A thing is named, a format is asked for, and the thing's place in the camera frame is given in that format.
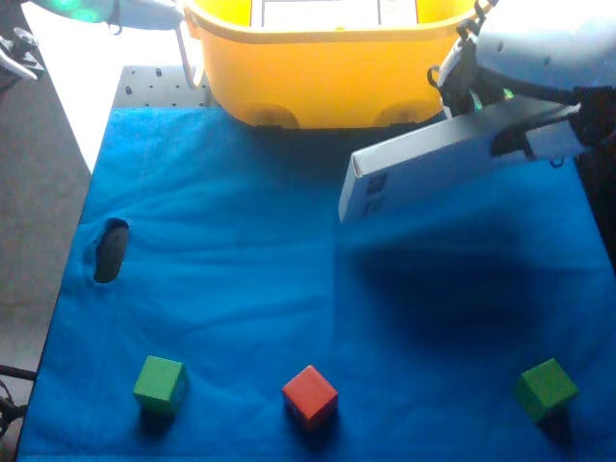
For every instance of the green wooden block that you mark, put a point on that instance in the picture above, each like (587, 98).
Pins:
(546, 390)
(159, 385)

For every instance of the blue cloth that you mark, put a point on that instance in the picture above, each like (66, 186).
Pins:
(216, 289)

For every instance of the yellow plastic basket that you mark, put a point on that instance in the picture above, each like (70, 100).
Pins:
(327, 77)

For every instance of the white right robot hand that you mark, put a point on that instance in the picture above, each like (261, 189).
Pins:
(544, 53)

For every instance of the white calculator box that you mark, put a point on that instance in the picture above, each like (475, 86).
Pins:
(317, 12)

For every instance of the red wooden block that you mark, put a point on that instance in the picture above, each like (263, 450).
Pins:
(310, 397)

